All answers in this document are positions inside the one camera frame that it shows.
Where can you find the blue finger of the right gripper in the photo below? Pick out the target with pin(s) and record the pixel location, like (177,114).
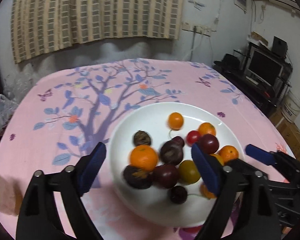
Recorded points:
(267,158)

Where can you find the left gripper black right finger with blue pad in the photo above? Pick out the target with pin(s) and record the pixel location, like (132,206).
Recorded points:
(257,217)

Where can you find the dark purple tomato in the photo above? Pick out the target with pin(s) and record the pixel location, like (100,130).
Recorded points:
(208,144)

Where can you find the dark cherry with stem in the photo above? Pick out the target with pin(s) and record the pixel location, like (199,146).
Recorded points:
(179,194)

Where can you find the red cherry tomato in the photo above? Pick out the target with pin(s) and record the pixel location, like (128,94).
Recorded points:
(192,137)

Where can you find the dark passion fruit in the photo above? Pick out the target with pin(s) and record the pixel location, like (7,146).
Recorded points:
(171,153)

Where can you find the brown mangosteen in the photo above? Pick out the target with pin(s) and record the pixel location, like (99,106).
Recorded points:
(137,178)
(141,138)

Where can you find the yellow orange kumquat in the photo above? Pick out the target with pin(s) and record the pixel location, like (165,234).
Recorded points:
(219,158)

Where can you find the front small orange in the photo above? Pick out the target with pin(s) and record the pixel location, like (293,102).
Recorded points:
(206,193)

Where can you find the small orange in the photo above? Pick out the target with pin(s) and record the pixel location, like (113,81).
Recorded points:
(206,193)
(175,121)
(228,153)

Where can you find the right small orange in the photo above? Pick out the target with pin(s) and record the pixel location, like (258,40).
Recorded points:
(228,153)

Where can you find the green brown tomato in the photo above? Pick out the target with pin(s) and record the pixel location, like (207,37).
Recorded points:
(188,172)

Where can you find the cardboard box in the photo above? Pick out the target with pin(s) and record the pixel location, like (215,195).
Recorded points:
(289,131)

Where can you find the cream lidded tumbler cup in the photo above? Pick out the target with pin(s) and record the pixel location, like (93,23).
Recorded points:
(11,196)

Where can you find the dark red plum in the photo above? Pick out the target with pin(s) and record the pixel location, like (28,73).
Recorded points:
(165,176)

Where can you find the white plastic bucket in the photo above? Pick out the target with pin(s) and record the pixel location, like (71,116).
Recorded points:
(291,107)

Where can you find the black metal shelf rack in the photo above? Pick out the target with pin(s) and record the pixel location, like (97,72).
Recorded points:
(275,93)

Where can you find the white oval plate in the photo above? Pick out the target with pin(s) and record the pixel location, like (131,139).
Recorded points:
(153,204)

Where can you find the small far orange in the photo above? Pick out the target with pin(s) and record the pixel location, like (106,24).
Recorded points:
(175,121)

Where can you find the large orange tangerine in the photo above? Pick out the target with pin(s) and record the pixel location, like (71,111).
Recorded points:
(144,157)

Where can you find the black computer monitor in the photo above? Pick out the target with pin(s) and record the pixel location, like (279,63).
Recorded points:
(263,67)

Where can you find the pink printed tablecloth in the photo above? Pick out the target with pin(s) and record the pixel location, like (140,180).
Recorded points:
(68,112)

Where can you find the black speaker box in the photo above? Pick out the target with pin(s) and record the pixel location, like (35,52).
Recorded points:
(279,47)

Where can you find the clear plastic bag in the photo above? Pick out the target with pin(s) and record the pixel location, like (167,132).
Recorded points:
(11,98)

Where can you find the checked beige curtain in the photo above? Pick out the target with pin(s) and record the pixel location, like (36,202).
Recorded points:
(44,26)

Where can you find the white wall power strip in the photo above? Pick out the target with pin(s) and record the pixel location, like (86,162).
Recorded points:
(196,28)

